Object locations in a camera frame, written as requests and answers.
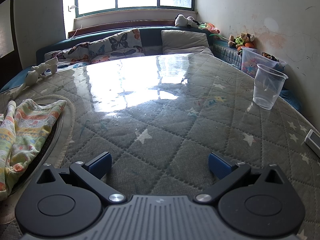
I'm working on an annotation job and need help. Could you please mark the colourful patterned child garment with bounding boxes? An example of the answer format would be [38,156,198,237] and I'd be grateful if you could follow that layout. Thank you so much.
[0,98,68,201]

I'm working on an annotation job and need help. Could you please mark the round induction cooktop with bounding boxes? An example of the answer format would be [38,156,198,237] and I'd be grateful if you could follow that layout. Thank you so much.
[7,102,63,196]

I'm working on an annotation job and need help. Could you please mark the smartphone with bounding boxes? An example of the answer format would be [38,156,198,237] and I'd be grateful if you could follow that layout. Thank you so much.
[304,129,320,157]

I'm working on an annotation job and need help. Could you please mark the clear plastic cup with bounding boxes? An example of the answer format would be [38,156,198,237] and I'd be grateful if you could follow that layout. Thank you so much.
[253,64,289,110]

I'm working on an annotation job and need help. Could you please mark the white plush bunny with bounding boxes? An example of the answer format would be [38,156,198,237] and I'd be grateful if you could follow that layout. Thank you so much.
[11,57,59,100]

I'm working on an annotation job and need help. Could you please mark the clear plastic storage box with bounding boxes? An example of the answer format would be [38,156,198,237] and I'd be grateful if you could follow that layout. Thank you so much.
[241,47,287,77]

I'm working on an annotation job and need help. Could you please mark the butterfly print pillow left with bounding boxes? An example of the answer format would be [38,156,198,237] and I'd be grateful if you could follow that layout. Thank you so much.
[44,42,89,68]

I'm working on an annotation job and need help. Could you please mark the butterfly print pillow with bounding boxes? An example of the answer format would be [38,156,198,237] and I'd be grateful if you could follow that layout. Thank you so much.
[88,29,145,64]
[44,42,89,68]

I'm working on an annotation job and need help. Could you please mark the butterfly print pillow right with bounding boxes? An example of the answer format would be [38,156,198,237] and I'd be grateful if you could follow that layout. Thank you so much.
[88,29,145,64]

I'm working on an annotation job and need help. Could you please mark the brown orange plush toys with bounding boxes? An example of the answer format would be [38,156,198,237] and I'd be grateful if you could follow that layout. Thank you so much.
[228,33,256,55]

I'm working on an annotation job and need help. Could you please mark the grey cushion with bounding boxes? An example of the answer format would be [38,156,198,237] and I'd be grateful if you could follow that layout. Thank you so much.
[161,30,214,56]

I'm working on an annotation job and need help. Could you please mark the pink green plush toy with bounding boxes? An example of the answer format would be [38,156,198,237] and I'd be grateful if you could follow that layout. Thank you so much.
[199,23,220,34]

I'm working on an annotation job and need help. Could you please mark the blue sofa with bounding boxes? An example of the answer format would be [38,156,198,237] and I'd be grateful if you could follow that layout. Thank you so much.
[1,26,302,112]

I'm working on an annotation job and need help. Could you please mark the black white plush toy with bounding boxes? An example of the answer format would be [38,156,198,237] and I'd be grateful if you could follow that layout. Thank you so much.
[175,14,200,29]

